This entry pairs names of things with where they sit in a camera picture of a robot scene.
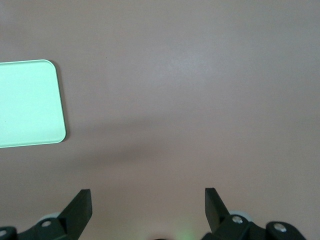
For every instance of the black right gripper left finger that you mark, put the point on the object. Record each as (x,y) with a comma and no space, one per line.
(75,215)

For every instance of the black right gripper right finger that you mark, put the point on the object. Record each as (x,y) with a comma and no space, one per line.
(215,212)

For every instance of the light green rectangular tray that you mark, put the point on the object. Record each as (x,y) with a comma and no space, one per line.
(30,105)

